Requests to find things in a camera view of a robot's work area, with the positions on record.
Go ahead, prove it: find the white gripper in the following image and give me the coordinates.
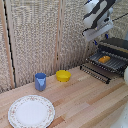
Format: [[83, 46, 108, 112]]
[[81, 19, 113, 46]]

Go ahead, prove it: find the black box appliance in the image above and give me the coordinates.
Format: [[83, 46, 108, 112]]
[[97, 36, 128, 60]]

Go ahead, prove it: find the white round object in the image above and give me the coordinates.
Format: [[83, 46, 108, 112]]
[[123, 65, 128, 86]]

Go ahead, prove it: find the yellow bowl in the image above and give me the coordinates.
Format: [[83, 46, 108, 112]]
[[55, 69, 72, 83]]

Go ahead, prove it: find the woven folding screen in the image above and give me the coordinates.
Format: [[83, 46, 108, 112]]
[[0, 0, 128, 95]]

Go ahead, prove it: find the blue cup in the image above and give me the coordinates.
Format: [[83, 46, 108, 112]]
[[34, 72, 48, 92]]

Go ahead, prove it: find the white plate with floral rim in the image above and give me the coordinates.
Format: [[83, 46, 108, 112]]
[[7, 94, 56, 128]]

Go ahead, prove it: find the metal wire rack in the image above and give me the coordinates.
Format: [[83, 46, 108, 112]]
[[79, 49, 128, 85]]

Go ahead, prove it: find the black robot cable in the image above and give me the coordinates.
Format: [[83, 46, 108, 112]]
[[111, 11, 128, 24]]

